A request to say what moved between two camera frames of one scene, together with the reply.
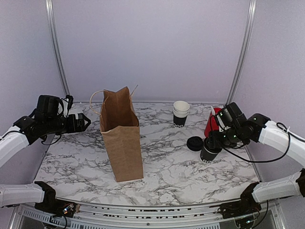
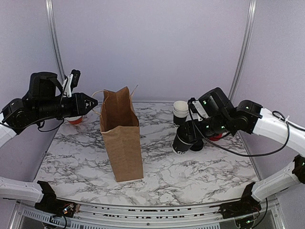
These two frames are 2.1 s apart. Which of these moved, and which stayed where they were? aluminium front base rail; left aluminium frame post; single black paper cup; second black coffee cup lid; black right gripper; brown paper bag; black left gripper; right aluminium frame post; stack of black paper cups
Moved: single black paper cup; black left gripper; black right gripper
Stayed: right aluminium frame post; aluminium front base rail; left aluminium frame post; second black coffee cup lid; brown paper bag; stack of black paper cups
